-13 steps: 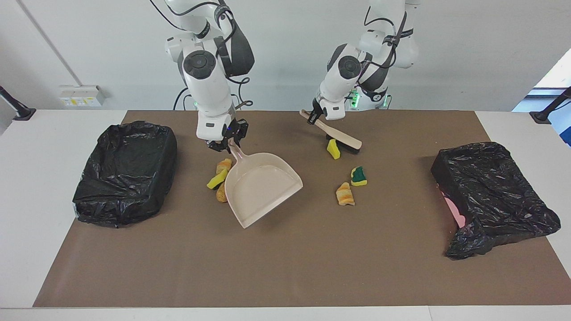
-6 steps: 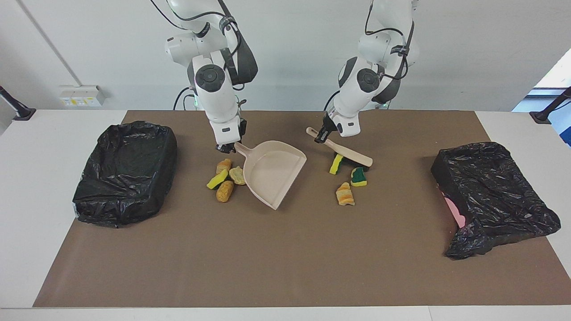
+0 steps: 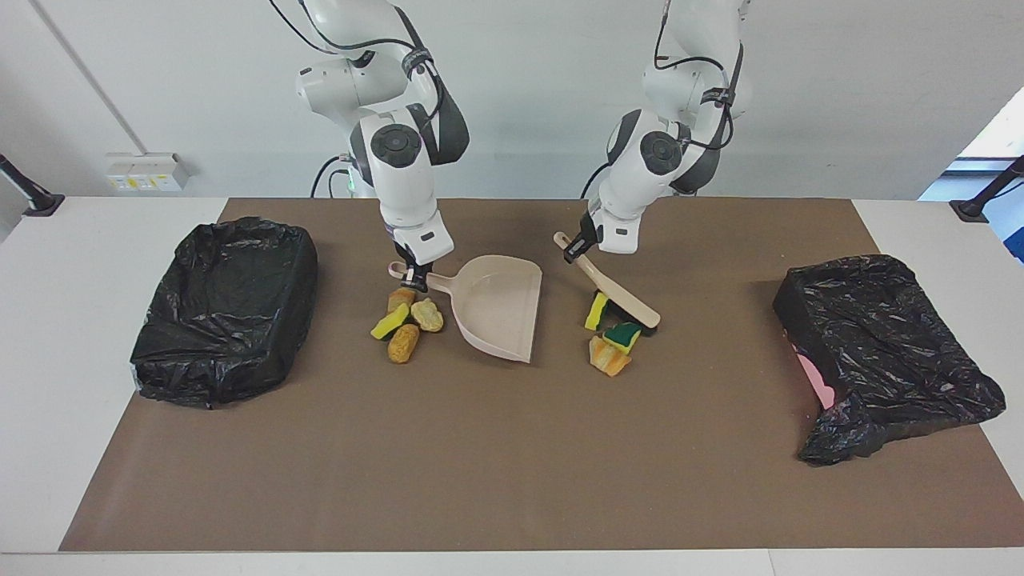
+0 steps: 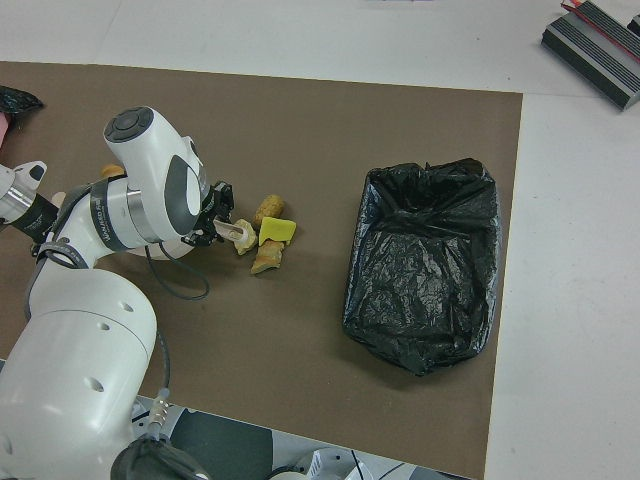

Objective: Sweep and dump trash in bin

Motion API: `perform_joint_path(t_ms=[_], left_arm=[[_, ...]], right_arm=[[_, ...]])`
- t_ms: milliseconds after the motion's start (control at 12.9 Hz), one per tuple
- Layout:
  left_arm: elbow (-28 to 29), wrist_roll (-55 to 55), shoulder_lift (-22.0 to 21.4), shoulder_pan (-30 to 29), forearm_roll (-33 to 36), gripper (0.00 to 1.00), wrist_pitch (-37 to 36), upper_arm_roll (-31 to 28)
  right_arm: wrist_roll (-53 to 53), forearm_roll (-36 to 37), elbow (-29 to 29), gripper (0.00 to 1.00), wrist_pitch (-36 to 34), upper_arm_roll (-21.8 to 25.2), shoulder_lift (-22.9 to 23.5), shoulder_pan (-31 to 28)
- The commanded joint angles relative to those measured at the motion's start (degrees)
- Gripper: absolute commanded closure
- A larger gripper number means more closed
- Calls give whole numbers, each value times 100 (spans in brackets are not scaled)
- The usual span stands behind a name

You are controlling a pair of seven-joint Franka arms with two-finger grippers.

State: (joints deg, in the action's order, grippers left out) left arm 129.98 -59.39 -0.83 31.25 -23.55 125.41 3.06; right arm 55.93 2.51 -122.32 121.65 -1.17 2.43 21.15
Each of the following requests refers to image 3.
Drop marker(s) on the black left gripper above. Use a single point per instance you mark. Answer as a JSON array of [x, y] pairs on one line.
[[590, 230]]

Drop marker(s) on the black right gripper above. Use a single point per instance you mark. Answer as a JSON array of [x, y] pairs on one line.
[[416, 258]]

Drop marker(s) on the orange striped croissant piece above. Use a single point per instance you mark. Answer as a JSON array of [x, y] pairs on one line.
[[402, 298]]

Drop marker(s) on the pale bread slice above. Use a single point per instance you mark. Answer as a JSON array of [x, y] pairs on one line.
[[428, 316]]

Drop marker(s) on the yellow sponge block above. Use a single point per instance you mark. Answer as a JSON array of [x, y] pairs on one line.
[[390, 322]]

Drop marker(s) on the brown bread roll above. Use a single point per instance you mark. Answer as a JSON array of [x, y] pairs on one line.
[[403, 344]]

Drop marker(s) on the yellow wedge sponge piece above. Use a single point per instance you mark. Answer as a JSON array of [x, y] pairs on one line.
[[596, 312]]

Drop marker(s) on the beige hand brush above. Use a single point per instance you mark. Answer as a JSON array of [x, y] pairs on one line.
[[628, 302]]

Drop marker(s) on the beige plastic dustpan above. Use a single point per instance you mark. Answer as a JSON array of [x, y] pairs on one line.
[[496, 312]]

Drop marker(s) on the green and yellow sponge piece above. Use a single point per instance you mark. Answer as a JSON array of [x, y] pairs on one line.
[[622, 336]]

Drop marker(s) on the tan croissant piece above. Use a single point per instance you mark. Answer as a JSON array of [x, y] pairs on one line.
[[610, 358]]

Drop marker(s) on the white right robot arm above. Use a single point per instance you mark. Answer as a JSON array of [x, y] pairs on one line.
[[400, 184]]

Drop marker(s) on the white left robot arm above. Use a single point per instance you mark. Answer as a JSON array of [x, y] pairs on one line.
[[640, 168]]

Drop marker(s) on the black bag-lined bin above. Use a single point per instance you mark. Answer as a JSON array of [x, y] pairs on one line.
[[216, 352]]

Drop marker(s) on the pink plastic bin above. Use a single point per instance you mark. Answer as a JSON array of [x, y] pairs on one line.
[[816, 382]]

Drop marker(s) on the black trash bag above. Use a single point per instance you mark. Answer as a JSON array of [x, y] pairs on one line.
[[880, 344]]

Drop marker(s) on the brown table mat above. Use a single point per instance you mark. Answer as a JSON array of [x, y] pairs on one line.
[[480, 464]]

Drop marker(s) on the white wall socket box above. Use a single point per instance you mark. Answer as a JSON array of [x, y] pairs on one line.
[[148, 172]]

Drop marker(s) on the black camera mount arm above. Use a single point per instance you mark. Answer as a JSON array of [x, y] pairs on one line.
[[36, 200], [972, 210]]

